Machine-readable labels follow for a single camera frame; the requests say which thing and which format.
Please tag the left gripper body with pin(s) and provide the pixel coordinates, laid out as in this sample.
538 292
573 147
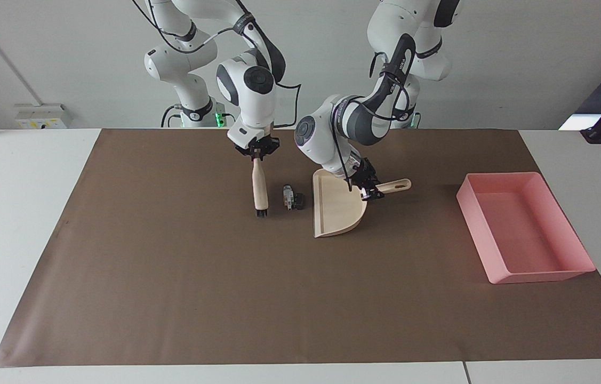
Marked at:
363 169

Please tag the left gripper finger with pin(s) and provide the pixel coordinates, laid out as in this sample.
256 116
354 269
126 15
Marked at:
377 188
365 191

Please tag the beige dustpan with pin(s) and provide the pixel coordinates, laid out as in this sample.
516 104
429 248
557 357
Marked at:
335 205

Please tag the small black electronic part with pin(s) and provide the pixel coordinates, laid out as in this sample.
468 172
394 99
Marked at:
293 198

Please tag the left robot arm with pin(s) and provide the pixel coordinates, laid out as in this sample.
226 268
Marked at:
321 138

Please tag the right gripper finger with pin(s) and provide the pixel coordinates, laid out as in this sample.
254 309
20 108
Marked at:
243 150
272 146

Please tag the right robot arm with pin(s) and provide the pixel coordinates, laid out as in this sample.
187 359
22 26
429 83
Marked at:
249 98

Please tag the white wall socket box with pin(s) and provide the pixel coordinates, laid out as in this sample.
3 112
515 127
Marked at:
41 117

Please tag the pink plastic bin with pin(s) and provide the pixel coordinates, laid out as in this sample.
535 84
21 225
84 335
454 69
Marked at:
524 229

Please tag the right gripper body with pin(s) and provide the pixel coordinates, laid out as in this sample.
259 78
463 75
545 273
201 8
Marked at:
261 141

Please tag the wooden brush with black bristles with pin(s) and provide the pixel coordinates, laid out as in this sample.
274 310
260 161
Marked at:
260 186

